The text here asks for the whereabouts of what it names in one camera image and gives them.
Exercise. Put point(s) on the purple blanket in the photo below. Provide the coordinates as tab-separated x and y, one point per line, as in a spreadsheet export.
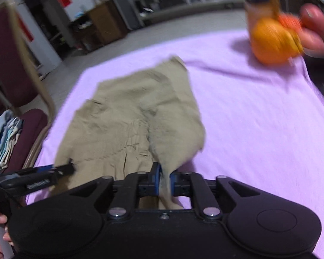
259	126

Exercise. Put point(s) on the glass jar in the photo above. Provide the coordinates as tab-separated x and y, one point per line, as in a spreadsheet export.
259	2

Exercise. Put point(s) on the stack of folded clothes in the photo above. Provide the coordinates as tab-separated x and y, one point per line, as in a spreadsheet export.
2	143

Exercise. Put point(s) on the small tangerine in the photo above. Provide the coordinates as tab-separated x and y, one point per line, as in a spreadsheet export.
289	21

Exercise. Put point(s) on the red apple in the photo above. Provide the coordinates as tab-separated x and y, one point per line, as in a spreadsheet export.
313	17

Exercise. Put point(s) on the large orange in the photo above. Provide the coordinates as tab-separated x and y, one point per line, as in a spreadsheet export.
272	41

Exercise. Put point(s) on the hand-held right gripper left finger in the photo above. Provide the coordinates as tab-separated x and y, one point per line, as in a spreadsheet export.
155	179

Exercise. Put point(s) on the wooden cabinet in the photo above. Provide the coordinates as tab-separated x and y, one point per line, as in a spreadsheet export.
102	24

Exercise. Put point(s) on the maroon chair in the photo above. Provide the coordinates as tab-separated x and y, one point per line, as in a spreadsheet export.
10	59

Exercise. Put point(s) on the khaki pants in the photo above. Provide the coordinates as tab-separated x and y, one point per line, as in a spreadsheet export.
118	121

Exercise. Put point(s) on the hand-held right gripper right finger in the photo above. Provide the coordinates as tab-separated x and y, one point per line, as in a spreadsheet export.
173	184

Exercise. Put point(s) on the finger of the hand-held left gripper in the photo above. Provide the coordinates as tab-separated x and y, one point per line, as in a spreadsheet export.
54	169

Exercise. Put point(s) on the grey television stand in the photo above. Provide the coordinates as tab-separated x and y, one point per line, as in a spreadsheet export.
183	0

